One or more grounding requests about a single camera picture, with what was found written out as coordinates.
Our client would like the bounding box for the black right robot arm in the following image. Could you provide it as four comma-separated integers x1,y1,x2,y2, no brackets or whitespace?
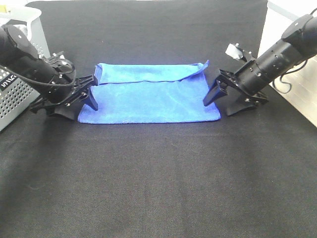
203,14,317,116

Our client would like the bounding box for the grey perforated plastic basket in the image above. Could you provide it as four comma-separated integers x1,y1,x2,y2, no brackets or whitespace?
0,3,50,130

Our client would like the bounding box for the blue microfiber towel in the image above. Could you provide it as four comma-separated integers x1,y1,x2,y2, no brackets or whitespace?
78,61,221,124

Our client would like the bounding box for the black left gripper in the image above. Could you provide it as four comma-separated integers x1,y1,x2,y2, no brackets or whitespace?
29,55,99,121

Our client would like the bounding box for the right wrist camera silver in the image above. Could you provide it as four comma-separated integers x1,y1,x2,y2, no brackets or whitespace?
225,43,253,62

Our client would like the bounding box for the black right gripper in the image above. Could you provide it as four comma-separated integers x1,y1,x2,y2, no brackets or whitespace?
203,58,268,116

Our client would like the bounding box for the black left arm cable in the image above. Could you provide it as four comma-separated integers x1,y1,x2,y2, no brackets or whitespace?
0,59,77,87

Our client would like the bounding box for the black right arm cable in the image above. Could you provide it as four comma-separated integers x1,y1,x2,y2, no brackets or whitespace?
272,7,317,95

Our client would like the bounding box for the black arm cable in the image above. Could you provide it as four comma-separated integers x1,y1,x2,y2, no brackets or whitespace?
272,7,317,95
0,59,77,87

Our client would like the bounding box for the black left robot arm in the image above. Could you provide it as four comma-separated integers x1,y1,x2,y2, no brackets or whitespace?
0,25,98,120

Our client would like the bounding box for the grey towel in basket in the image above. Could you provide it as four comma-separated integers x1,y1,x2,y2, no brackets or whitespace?
14,24,28,37

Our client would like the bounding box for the white plastic storage bin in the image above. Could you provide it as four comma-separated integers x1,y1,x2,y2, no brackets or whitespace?
258,0,317,125

